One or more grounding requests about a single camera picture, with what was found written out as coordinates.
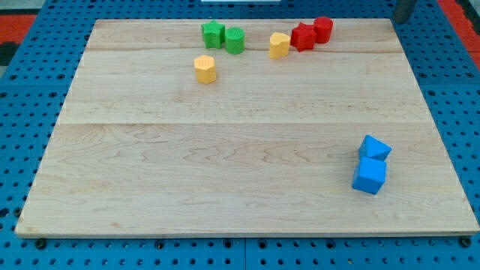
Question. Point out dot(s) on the wooden board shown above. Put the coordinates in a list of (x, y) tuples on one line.
[(141, 149)]

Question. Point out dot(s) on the red cylinder block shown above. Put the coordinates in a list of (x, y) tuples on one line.
[(323, 28)]

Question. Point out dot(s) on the grey cylindrical pole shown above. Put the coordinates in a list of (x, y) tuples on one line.
[(403, 10)]

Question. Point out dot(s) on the blue cube block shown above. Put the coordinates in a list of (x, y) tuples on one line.
[(369, 175)]

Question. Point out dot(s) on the blue triangle block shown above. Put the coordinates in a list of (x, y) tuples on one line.
[(373, 148)]

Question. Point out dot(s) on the green cylinder block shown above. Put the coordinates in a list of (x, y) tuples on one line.
[(235, 40)]

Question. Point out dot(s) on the yellow heart block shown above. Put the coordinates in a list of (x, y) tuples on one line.
[(279, 45)]

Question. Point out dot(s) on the yellow hexagon block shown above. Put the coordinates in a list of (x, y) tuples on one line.
[(205, 69)]

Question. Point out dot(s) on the red star block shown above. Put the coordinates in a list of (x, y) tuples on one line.
[(303, 37)]

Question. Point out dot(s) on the green star block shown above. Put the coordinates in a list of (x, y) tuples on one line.
[(213, 34)]

